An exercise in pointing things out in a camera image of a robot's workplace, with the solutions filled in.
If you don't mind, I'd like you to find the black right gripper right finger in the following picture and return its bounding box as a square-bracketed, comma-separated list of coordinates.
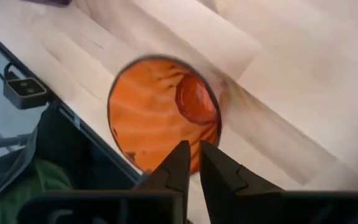
[199, 139, 284, 224]

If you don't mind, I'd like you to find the orange faceted plastic cup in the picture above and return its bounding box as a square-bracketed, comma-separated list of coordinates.
[106, 54, 223, 175]

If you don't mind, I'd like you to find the small black table-level camera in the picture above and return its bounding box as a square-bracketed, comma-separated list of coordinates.
[0, 62, 50, 110]

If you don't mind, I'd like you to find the person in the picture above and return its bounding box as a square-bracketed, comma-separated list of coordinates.
[0, 157, 73, 224]

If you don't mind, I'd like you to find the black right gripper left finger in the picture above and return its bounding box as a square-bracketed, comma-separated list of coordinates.
[134, 139, 192, 224]

